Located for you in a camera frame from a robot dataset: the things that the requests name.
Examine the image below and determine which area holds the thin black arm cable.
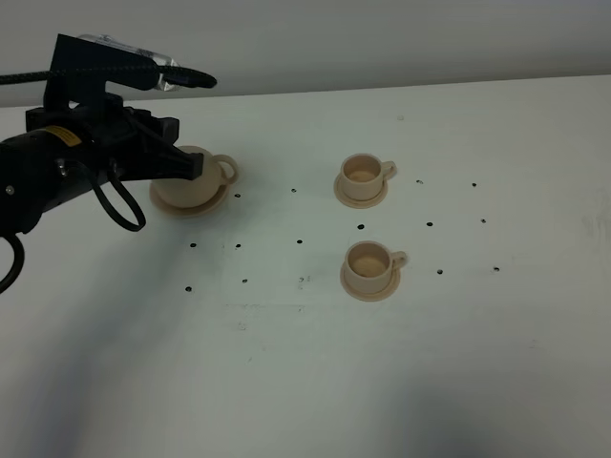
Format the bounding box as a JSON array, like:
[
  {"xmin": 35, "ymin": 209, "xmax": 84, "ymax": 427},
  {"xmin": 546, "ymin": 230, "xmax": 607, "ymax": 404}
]
[{"xmin": 0, "ymin": 159, "xmax": 147, "ymax": 295}]

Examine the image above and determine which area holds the black left camera bracket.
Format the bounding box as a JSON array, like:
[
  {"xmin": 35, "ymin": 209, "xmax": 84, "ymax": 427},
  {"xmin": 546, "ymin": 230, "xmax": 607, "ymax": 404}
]
[{"xmin": 43, "ymin": 34, "xmax": 159, "ymax": 112}]

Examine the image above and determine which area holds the brown teacup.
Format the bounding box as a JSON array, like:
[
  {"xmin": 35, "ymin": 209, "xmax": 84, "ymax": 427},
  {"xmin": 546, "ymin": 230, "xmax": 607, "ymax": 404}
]
[
  {"xmin": 343, "ymin": 240, "xmax": 408, "ymax": 293},
  {"xmin": 339, "ymin": 154, "xmax": 397, "ymax": 202}
]

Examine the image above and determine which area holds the teacup saucer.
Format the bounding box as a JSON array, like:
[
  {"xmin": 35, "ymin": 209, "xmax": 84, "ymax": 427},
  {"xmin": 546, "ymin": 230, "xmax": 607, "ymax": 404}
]
[
  {"xmin": 340, "ymin": 264, "xmax": 401, "ymax": 302},
  {"xmin": 333, "ymin": 176, "xmax": 388, "ymax": 209}
]

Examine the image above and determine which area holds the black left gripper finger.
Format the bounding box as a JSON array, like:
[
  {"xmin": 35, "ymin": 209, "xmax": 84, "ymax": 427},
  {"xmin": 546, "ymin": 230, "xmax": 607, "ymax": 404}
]
[{"xmin": 121, "ymin": 141, "xmax": 203, "ymax": 181}]

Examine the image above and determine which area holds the brown clay teapot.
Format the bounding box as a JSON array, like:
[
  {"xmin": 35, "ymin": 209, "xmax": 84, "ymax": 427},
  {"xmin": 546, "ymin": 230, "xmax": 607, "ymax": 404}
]
[{"xmin": 151, "ymin": 146, "xmax": 239, "ymax": 209}]

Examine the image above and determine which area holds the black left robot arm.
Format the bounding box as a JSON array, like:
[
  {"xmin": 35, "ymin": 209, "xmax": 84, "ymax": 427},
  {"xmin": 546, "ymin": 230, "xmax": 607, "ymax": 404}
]
[{"xmin": 1, "ymin": 94, "xmax": 205, "ymax": 235}]

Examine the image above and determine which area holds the teapot saucer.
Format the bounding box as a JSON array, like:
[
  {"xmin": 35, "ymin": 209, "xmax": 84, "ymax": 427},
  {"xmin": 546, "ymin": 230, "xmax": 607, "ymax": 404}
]
[{"xmin": 149, "ymin": 185, "xmax": 230, "ymax": 218}]

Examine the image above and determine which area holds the far brown teacup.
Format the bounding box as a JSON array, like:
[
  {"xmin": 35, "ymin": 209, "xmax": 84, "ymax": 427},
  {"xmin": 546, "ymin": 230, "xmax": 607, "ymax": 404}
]
[{"xmin": 339, "ymin": 154, "xmax": 397, "ymax": 202}]

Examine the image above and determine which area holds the near brown teacup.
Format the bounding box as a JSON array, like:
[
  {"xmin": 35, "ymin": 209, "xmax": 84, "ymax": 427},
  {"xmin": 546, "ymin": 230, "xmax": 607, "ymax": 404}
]
[{"xmin": 343, "ymin": 240, "xmax": 408, "ymax": 293}]

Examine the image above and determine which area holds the near teacup saucer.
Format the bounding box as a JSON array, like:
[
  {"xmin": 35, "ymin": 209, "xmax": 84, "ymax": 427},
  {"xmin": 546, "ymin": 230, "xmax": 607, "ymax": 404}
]
[{"xmin": 340, "ymin": 264, "xmax": 401, "ymax": 302}]

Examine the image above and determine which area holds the far teacup saucer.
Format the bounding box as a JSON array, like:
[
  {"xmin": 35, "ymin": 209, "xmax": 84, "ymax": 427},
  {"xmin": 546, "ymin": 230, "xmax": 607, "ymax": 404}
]
[{"xmin": 333, "ymin": 176, "xmax": 388, "ymax": 209}]

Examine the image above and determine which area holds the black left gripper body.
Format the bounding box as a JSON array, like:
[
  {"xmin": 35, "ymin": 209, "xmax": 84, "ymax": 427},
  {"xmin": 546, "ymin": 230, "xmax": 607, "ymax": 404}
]
[{"xmin": 26, "ymin": 95, "xmax": 179, "ymax": 177}]

